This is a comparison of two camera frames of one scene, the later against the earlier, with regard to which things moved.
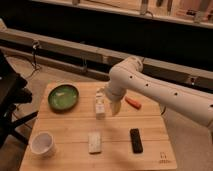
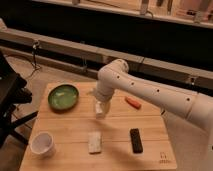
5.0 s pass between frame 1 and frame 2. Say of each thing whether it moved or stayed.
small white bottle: stayed
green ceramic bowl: stayed
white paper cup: stayed
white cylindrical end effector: moved
